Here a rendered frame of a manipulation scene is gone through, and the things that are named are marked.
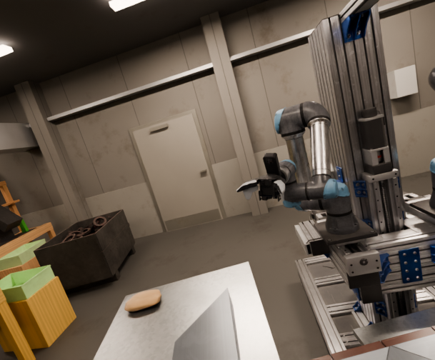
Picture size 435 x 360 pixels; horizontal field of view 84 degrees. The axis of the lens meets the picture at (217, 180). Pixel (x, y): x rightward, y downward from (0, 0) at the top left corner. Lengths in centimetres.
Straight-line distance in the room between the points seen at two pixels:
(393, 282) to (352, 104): 90
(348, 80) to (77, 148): 497
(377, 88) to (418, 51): 398
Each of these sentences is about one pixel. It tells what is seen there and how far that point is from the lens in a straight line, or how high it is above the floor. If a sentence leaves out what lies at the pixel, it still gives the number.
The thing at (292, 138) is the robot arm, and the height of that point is 154.
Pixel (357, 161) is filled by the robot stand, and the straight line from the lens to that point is 146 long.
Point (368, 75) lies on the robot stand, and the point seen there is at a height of 172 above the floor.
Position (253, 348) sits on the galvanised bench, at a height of 105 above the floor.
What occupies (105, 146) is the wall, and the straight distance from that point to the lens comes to 524.
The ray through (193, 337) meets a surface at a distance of 91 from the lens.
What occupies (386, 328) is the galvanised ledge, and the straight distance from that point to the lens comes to 140.
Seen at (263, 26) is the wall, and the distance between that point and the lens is 480.
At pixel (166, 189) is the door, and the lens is 485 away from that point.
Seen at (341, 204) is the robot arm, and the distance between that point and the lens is 127.
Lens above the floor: 166
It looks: 11 degrees down
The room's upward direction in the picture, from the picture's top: 16 degrees counter-clockwise
